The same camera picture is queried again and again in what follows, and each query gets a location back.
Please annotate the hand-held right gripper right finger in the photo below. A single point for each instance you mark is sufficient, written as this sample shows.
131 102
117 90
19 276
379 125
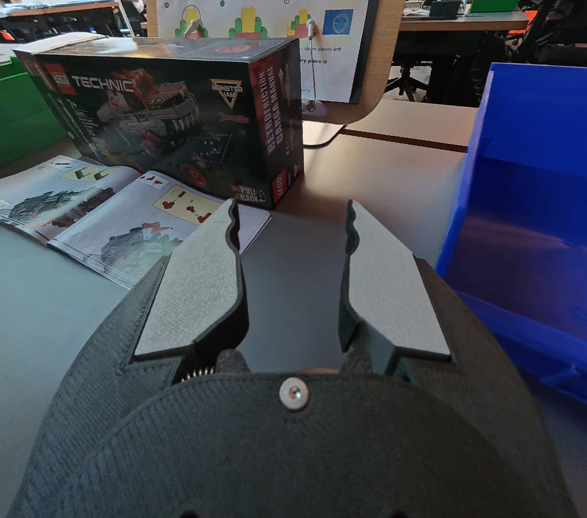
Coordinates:
394 293

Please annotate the open instruction booklet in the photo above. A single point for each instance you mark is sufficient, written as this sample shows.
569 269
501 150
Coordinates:
91 210

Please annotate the green plastic bin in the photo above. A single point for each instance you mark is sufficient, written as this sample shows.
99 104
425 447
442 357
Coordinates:
23 114

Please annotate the instruction poster on board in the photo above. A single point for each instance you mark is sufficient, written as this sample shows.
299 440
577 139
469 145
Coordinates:
390 45

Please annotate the white push pin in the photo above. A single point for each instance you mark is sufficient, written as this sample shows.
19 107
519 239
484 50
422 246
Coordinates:
192 28
311 28

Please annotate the black office chair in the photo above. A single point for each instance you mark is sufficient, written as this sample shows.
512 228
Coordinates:
406 77

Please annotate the blue plastic bin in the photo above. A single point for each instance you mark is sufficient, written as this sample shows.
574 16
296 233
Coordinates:
518 215

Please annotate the wooden background desk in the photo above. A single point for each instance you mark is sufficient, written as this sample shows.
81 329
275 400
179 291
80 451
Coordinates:
458 20
55 11

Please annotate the dark printed toy set box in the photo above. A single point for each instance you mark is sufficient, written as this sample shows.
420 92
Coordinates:
183 114

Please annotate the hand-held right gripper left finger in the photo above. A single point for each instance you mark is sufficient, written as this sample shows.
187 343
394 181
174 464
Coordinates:
192 288

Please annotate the pale cardboard sheet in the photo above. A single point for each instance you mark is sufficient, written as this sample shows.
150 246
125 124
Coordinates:
64 42

